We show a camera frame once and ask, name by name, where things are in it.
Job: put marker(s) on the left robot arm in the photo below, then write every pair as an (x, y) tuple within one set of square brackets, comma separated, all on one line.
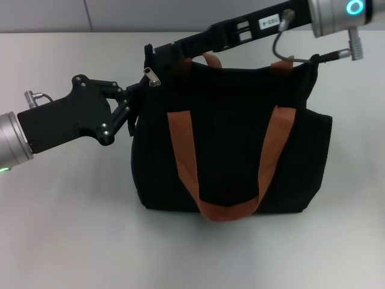
[(12, 138)]

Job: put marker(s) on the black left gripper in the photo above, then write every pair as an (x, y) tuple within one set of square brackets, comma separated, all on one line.
[(69, 117)]

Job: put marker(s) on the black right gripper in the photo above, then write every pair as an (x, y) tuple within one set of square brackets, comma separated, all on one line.
[(270, 21)]

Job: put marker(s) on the silver zipper pull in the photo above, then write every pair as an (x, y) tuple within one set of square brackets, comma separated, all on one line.
[(152, 77)]

